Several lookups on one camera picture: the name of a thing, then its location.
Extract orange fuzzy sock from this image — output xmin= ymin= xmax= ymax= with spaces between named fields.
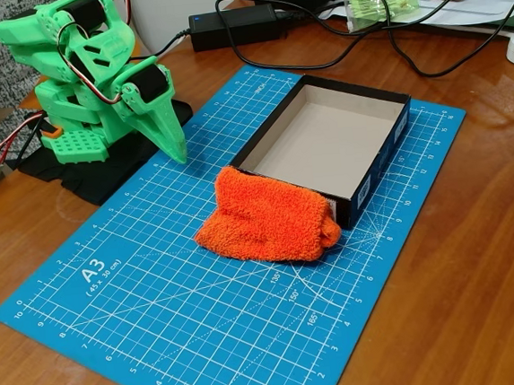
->
xmin=187 ymin=156 xmax=344 ymax=273

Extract white rounded chair back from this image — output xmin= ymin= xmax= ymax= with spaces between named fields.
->
xmin=120 ymin=0 xmax=273 ymax=60

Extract black power adapter blue light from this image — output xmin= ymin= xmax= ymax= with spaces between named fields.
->
xmin=187 ymin=2 xmax=291 ymax=53

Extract dark blue cardboard box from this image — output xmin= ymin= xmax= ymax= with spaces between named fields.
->
xmin=222 ymin=65 xmax=423 ymax=241

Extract blue A3 cutting mat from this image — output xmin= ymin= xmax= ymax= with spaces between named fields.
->
xmin=0 ymin=45 xmax=491 ymax=385

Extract white paper sheets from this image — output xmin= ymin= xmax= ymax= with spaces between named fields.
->
xmin=302 ymin=0 xmax=514 ymax=55

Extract black adapter mains cable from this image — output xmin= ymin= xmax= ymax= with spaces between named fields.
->
xmin=128 ymin=29 xmax=195 ymax=61

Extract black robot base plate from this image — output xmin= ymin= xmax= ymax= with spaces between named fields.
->
xmin=13 ymin=96 xmax=202 ymax=213

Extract red and black wires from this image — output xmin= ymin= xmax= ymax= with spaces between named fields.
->
xmin=0 ymin=109 xmax=54 ymax=167

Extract long thin black cable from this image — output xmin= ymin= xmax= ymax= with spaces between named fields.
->
xmin=214 ymin=0 xmax=514 ymax=78

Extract black adapter output cable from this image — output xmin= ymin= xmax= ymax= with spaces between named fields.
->
xmin=283 ymin=0 xmax=514 ymax=91

